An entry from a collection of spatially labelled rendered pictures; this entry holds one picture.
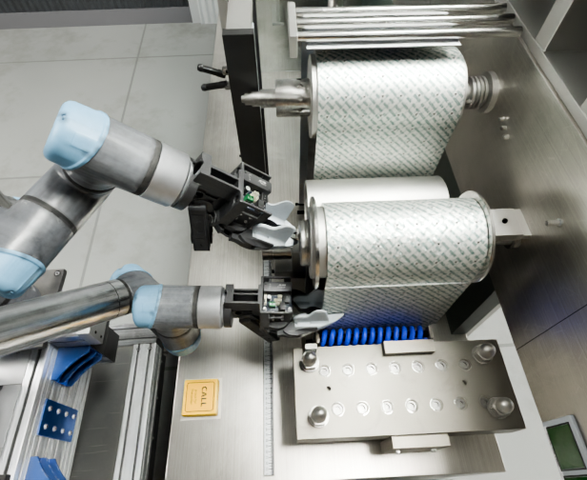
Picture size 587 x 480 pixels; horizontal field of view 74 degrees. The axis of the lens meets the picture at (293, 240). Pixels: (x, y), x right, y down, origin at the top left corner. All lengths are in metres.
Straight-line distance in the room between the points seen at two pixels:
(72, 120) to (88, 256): 1.86
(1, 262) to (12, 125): 2.79
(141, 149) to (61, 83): 3.02
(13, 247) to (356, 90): 0.52
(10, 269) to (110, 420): 1.24
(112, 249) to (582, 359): 2.07
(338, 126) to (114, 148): 0.36
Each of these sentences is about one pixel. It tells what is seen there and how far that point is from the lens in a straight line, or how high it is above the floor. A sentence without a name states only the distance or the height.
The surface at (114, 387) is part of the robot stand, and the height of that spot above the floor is 0.21.
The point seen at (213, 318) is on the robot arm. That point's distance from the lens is 0.69.
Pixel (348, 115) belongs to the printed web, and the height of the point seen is 1.35.
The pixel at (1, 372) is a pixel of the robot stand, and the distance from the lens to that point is 1.33.
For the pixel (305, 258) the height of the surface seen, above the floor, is 1.26.
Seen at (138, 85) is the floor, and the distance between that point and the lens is 3.26.
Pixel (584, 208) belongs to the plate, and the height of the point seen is 1.39.
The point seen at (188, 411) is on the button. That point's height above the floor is 0.92.
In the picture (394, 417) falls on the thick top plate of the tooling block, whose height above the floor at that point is 1.03.
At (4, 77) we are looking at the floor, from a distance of 3.79.
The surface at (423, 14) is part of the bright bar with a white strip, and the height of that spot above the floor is 1.44.
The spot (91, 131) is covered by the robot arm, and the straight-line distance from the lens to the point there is 0.49.
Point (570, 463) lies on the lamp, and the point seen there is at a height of 1.18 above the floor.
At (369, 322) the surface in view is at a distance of 0.79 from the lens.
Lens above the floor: 1.78
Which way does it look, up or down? 57 degrees down
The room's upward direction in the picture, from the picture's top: straight up
